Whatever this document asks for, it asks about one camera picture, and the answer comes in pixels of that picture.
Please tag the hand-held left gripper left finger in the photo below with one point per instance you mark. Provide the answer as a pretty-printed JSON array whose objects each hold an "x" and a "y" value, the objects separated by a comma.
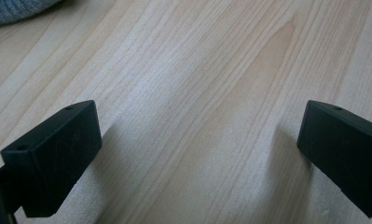
[{"x": 53, "y": 161}]

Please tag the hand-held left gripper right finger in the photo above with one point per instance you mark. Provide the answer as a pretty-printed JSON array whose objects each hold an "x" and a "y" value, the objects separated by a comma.
[{"x": 345, "y": 149}]

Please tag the grey knit mitten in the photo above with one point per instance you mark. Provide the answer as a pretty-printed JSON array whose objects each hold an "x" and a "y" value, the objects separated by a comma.
[{"x": 9, "y": 9}]

